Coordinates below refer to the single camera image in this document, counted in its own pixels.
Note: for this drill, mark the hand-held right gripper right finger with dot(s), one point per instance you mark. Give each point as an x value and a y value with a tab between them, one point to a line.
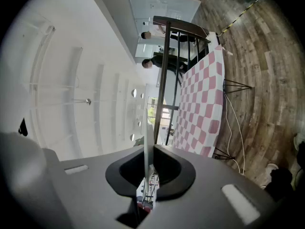
202	187

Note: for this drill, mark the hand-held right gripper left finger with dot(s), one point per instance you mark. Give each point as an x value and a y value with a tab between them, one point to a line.
95	187

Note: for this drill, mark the person's white shoe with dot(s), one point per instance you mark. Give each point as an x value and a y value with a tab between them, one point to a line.
297	139
272	167

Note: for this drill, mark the person's black clothing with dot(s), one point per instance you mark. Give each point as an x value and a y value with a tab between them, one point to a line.
281	178

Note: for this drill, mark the red white checkered tablecloth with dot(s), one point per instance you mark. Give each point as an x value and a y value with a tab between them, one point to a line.
200	104

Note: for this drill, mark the small silver ceiling fixture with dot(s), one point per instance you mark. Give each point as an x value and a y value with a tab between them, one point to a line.
88	101

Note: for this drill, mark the window with green view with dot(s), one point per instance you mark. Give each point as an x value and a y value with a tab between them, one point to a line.
152	104

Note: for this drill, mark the dark wood metal railing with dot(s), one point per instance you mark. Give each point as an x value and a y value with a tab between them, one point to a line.
163	85

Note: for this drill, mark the yellow black striped floor tape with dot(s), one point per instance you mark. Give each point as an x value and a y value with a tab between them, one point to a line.
234	21

